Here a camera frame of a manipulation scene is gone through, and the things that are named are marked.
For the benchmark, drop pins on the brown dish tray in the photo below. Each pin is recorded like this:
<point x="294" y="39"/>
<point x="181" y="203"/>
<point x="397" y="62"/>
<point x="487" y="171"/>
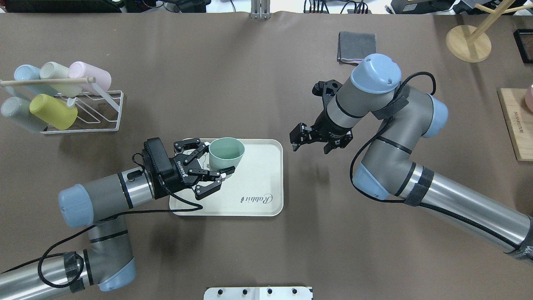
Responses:
<point x="524" y="42"/>

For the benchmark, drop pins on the white pillar mount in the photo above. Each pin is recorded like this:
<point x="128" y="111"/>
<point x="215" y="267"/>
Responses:
<point x="259" y="293"/>

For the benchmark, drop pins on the wooden mug tree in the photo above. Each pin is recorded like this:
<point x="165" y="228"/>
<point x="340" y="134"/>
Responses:
<point x="471" y="44"/>

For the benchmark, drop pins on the grey cup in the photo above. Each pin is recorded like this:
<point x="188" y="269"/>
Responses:
<point x="17" y="110"/>

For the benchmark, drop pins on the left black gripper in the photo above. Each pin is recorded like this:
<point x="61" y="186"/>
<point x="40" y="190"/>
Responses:
<point x="182" y="171"/>

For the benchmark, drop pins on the grey folded cloth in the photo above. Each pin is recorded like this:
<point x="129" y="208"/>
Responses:
<point x="354" y="47"/>

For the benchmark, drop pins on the pink bowl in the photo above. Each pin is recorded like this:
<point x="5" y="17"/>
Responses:
<point x="529" y="98"/>

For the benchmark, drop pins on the white wire cup rack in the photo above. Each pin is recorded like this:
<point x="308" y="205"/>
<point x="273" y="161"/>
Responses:
<point x="95" y="114"/>

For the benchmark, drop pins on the light blue cup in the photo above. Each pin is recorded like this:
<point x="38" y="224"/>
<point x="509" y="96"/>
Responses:
<point x="30" y="72"/>

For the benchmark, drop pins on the cream rabbit tray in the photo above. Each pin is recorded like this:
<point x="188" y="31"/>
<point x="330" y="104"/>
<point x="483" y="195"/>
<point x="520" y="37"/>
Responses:
<point x="254" y="190"/>

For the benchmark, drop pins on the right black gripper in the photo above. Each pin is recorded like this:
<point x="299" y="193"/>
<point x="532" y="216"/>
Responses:
<point x="328" y="128"/>

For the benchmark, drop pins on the aluminium frame post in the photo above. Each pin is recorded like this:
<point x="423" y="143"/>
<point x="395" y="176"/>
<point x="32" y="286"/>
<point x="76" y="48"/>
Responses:
<point x="260" y="9"/>

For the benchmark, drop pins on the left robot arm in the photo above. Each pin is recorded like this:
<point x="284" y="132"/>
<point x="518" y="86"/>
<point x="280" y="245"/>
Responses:
<point x="101" y="253"/>

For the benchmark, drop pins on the yellow cup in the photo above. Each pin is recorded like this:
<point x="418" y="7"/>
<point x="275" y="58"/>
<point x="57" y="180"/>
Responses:
<point x="53" y="111"/>

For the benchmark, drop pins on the wooden cutting board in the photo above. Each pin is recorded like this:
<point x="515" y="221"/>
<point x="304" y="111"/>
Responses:
<point x="519" y="120"/>

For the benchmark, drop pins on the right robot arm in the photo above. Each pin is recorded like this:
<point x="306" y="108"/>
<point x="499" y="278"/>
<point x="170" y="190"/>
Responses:
<point x="386" y="173"/>

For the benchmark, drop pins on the cream white cup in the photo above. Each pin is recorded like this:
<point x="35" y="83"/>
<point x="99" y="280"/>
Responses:
<point x="54" y="70"/>

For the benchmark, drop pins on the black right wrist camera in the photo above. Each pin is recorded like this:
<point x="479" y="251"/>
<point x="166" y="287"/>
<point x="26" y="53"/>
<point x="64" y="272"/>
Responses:
<point x="326" y="90"/>

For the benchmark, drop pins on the green cup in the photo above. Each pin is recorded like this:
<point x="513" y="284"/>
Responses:
<point x="225" y="152"/>

